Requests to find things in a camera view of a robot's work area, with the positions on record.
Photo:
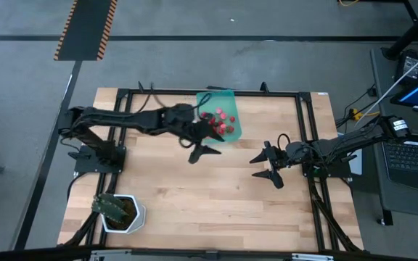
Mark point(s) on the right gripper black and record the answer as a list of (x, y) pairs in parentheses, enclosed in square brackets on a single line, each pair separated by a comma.
[(292, 154)]

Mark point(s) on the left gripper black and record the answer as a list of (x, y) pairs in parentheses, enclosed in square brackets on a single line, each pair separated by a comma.
[(185, 123)]

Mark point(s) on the pink round fruit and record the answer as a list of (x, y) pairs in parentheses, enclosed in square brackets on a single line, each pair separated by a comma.
[(223, 126), (223, 116), (218, 110)]

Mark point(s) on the red cherry with stem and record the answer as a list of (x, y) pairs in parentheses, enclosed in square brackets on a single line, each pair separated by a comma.
[(232, 119)]

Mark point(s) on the teal plastic tupperware container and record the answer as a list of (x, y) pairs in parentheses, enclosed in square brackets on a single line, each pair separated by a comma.
[(230, 101)]

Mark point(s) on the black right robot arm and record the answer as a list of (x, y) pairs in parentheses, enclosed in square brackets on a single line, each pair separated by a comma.
[(354, 139)]

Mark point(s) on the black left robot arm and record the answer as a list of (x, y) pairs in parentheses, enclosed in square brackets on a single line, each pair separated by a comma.
[(122, 121)]

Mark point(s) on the small white label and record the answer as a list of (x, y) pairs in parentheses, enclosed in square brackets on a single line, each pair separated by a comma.
[(322, 93)]

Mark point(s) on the white hexagonal plant pot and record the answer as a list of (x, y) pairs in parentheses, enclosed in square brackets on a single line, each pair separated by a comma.
[(141, 214)]

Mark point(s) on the green cactus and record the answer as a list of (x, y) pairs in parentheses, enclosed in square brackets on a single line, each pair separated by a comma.
[(107, 208)]

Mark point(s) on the grey side desk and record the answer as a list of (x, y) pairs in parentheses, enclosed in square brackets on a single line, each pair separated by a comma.
[(379, 90)]

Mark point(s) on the dark grey laptop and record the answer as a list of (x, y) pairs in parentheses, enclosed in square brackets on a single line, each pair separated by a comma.
[(412, 163)]

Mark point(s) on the thin white rod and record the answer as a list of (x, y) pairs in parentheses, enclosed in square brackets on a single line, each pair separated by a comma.
[(394, 87)]

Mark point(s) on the black mat with orange stripes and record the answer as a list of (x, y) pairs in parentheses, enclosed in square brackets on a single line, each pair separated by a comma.
[(85, 29)]

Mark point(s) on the black power adapter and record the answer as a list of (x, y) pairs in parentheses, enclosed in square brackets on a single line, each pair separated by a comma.
[(408, 67)]

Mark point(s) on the slanted black floor tape strip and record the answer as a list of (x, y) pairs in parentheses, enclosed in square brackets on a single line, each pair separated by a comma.
[(34, 203)]

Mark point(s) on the black stand pole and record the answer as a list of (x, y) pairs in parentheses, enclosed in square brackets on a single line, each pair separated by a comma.
[(412, 32)]

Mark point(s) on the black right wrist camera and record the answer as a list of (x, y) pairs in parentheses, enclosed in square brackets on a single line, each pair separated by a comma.
[(278, 181)]

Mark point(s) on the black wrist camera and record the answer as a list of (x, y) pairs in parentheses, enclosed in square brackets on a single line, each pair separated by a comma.
[(193, 158), (278, 181)]

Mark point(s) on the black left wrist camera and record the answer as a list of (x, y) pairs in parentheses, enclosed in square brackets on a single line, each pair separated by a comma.
[(193, 158)]

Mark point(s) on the black metal table frame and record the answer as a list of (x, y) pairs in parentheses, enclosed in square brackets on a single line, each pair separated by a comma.
[(267, 93)]

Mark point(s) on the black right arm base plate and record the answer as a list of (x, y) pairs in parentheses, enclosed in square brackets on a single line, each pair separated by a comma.
[(341, 173)]

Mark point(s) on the silver metal bracket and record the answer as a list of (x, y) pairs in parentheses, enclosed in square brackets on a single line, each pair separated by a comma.
[(312, 257), (111, 255)]

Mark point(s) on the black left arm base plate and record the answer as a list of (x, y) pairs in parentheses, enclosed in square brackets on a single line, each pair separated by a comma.
[(80, 167)]

